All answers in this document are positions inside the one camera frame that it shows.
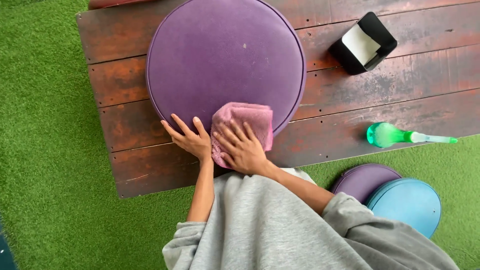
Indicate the white paper napkin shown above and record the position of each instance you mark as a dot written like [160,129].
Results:
[359,43]

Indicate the person's right hand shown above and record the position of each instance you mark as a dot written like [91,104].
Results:
[245,153]

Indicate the large purple round cushion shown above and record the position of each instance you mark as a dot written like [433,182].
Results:
[225,56]

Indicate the blue round cushion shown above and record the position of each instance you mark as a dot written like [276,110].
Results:
[407,206]

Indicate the dark blue mat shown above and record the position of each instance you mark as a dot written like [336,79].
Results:
[5,251]

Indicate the grey sweatshirt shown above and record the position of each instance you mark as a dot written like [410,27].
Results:
[270,232]

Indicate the person's left hand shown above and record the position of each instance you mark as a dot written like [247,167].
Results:
[193,144]

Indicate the red-brown wooden bench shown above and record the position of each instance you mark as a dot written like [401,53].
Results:
[112,3]

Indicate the pink fluffy cleaning cloth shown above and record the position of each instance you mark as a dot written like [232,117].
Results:
[247,112]

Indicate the black napkin holder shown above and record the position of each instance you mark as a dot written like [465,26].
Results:
[378,33]

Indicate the small purple round cushion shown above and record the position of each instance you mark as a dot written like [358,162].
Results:
[362,180]

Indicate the green spray bottle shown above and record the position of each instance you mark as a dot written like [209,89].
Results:
[384,135]

